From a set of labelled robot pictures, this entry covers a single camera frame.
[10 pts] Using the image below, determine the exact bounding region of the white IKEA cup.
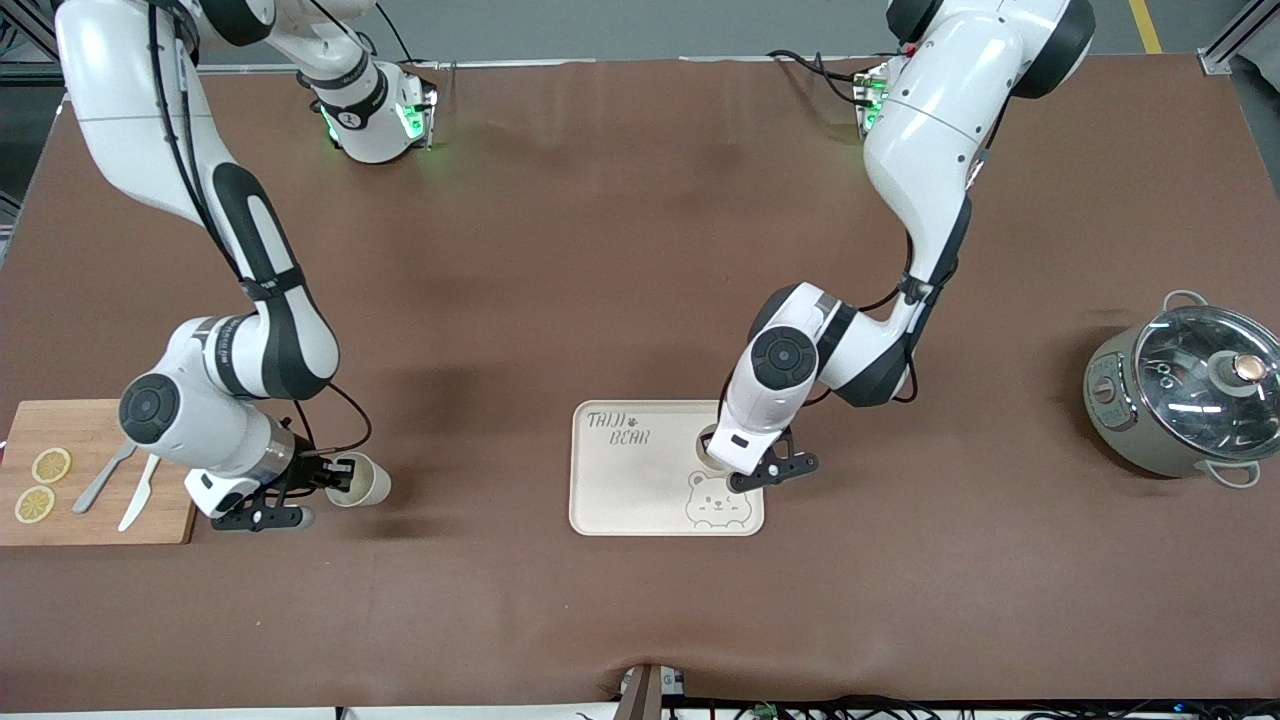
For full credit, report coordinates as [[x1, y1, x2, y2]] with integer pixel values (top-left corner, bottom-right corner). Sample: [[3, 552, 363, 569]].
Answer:
[[697, 425, 746, 473], [325, 452, 392, 508]]

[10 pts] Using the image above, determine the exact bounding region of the cream bear print tray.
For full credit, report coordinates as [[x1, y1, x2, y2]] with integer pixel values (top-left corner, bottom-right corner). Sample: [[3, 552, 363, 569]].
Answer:
[[568, 399, 766, 538]]

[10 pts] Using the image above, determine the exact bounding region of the white plastic knife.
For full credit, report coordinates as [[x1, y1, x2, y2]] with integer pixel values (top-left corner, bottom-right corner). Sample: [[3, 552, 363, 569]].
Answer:
[[117, 455, 163, 533]]

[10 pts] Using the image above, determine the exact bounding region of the grey plastic knife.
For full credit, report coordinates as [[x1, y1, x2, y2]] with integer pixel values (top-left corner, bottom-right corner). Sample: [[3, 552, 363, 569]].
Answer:
[[72, 440, 138, 515]]

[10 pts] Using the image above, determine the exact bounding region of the bamboo cutting board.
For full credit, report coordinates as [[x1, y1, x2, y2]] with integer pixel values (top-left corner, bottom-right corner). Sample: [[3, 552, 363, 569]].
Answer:
[[0, 400, 198, 547]]

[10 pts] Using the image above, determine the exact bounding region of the brown table cover mat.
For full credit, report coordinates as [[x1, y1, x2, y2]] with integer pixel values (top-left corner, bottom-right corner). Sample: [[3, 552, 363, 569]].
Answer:
[[0, 55, 1280, 713]]

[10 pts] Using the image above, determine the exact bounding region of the grey-green cooking pot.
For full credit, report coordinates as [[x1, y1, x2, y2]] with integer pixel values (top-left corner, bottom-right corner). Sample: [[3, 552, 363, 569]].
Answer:
[[1083, 290, 1280, 489]]

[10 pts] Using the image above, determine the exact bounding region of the glass pot lid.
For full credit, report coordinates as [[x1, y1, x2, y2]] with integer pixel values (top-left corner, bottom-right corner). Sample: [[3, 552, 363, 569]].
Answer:
[[1133, 305, 1280, 461]]

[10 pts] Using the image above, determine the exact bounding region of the black left camera mount bracket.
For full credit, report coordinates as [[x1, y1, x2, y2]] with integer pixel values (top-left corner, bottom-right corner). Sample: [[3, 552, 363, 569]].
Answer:
[[728, 452, 820, 493]]

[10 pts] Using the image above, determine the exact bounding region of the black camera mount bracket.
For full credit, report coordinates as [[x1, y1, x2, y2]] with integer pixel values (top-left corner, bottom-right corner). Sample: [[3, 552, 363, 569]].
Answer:
[[728, 452, 820, 493], [210, 497, 306, 533]]

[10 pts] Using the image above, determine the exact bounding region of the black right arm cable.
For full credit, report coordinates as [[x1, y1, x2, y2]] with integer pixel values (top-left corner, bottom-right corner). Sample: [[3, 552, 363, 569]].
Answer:
[[148, 0, 373, 471]]

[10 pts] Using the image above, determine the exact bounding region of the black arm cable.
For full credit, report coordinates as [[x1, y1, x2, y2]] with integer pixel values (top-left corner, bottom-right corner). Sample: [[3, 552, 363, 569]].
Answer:
[[148, 0, 373, 471], [720, 90, 1001, 406]]

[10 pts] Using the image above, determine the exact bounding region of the black right camera mount bracket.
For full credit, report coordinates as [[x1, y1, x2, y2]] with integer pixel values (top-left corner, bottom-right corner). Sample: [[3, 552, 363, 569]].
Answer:
[[210, 497, 306, 533]]

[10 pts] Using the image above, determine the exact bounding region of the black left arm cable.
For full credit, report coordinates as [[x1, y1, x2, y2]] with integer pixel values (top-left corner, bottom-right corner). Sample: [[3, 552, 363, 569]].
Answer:
[[720, 90, 1001, 406]]

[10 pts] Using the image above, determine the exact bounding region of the black base cable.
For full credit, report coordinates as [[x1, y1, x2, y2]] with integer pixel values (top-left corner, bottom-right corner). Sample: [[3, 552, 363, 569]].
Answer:
[[768, 48, 876, 109], [375, 0, 421, 66]]

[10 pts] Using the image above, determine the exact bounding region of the aluminium frame profile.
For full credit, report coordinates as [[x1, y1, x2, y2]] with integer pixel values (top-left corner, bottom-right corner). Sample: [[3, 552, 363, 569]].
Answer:
[[0, 0, 63, 86], [1200, 0, 1280, 77]]

